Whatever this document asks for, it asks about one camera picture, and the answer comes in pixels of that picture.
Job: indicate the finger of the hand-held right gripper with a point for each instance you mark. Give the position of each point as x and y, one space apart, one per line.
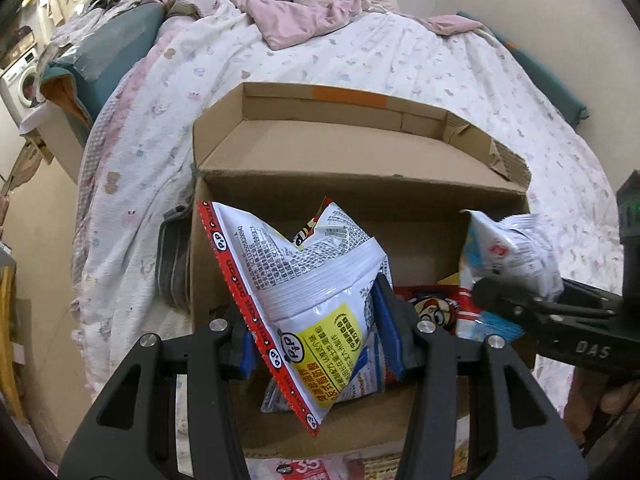
595 294
500 300

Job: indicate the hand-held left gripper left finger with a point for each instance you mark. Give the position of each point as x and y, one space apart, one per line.
247 355

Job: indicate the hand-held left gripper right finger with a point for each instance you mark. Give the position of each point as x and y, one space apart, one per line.
387 330

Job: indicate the pile of snack packets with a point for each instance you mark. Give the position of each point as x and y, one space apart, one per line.
435 310

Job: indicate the white light-blue snack pouch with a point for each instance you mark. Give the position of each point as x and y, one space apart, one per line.
520 250

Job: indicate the white red-edged snack bag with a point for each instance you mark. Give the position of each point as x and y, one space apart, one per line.
310 280

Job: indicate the brown cardboard box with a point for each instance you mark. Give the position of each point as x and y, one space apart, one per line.
350 160

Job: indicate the person's right hand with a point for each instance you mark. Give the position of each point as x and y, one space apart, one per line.
615 400

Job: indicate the dark striped cloth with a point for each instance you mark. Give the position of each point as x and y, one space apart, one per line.
172 260

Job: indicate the teal bed mat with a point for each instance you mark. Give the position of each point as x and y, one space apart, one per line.
545 80

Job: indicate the yellow wooden chair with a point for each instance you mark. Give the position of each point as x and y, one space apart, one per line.
10 340

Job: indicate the white storage bin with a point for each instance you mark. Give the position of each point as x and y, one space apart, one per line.
55 135

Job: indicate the pink blanket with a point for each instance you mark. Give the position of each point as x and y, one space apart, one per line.
300 20

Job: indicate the teal cushion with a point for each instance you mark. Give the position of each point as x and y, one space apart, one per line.
115 45

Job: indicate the white washing machine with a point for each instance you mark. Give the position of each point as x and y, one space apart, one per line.
20 85

